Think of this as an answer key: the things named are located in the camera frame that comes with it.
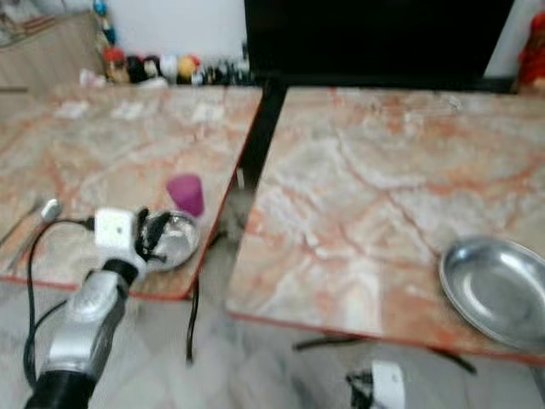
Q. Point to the small steel bowl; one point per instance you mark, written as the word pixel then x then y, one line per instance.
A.
pixel 181 241

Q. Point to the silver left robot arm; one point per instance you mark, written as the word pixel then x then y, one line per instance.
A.
pixel 87 311

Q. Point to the purple plastic cup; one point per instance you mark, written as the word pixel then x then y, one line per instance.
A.
pixel 186 194

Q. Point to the marble pattern dining table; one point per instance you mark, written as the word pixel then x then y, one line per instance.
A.
pixel 366 196
pixel 111 149

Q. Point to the steel spoon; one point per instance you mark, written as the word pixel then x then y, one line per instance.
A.
pixel 48 211

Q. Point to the black toy figure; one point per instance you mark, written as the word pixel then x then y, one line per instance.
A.
pixel 138 69

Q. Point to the white toy figure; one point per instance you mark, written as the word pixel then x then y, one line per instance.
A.
pixel 169 67

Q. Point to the yellow orange toy figure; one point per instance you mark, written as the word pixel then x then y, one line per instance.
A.
pixel 190 67

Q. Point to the red hat toy figure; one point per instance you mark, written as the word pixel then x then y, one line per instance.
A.
pixel 115 64

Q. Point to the large steel plate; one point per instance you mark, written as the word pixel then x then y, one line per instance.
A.
pixel 498 294

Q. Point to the light wooden cabinet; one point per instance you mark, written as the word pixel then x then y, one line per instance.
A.
pixel 51 55

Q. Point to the blue red hanging ornament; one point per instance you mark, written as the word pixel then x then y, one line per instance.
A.
pixel 104 22

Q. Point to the black television screen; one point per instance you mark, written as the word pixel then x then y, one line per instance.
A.
pixel 379 38

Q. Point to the large red plush toy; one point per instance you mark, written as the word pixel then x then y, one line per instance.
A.
pixel 533 55

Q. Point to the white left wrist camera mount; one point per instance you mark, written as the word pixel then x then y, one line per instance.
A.
pixel 114 228

